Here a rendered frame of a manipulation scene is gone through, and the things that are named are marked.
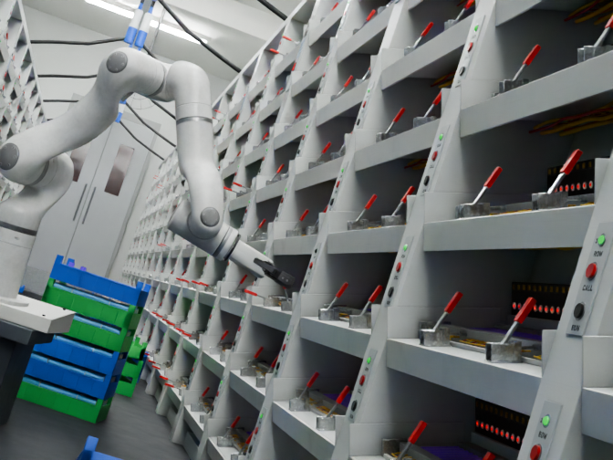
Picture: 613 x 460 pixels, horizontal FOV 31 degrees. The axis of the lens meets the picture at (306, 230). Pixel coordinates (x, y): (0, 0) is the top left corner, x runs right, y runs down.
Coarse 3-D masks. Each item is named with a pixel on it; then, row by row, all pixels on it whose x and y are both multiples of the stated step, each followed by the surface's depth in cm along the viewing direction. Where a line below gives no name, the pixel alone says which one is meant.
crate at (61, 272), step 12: (60, 264) 366; (60, 276) 365; (72, 276) 365; (84, 276) 365; (96, 276) 365; (84, 288) 365; (96, 288) 365; (108, 288) 365; (120, 288) 365; (132, 288) 365; (144, 288) 383; (120, 300) 365; (132, 300) 365; (144, 300) 380
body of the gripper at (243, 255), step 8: (240, 240) 269; (232, 248) 267; (240, 248) 267; (248, 248) 267; (232, 256) 267; (240, 256) 267; (248, 256) 267; (256, 256) 267; (264, 256) 268; (240, 264) 268; (248, 264) 267; (256, 272) 267
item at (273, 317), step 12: (252, 288) 314; (264, 288) 315; (276, 288) 316; (300, 288) 317; (252, 300) 314; (252, 312) 313; (264, 312) 294; (276, 312) 275; (288, 312) 265; (264, 324) 293; (276, 324) 275; (288, 324) 259
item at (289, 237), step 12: (324, 216) 257; (276, 228) 316; (288, 228) 317; (300, 228) 318; (312, 228) 274; (276, 240) 311; (288, 240) 293; (300, 240) 278; (312, 240) 264; (276, 252) 310; (288, 252) 293; (300, 252) 277; (312, 252) 264
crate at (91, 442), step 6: (90, 438) 209; (96, 438) 210; (90, 444) 209; (96, 444) 209; (84, 450) 208; (90, 450) 208; (78, 456) 214; (84, 456) 208; (90, 456) 208; (96, 456) 208; (102, 456) 209; (108, 456) 209
